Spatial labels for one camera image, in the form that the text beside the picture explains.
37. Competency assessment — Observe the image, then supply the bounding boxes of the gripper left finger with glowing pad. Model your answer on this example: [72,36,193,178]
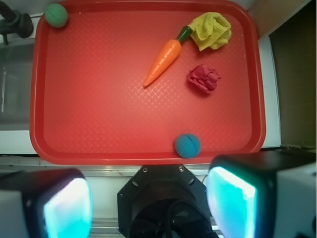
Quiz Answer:
[0,169,93,238]

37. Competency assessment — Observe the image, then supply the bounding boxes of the green foam ball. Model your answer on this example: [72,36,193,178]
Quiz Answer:
[45,3,68,28]

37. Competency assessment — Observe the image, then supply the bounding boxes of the red plastic tray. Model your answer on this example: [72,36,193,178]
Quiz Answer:
[30,0,265,165]

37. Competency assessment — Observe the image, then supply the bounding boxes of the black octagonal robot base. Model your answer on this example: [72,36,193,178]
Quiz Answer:
[117,165,218,238]

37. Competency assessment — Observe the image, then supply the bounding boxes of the blue foam ball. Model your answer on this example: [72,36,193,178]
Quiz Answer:
[174,134,201,159]

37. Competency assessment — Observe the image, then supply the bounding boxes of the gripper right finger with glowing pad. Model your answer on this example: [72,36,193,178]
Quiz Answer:
[206,150,317,238]

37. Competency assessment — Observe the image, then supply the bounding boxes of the yellow crumpled cloth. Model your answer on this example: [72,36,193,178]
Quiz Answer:
[188,12,232,52]

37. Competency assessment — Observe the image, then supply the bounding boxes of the black clamp mount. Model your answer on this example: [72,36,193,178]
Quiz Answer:
[0,1,34,45]

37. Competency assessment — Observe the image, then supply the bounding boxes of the orange toy carrot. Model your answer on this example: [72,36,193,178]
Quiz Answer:
[143,26,192,87]

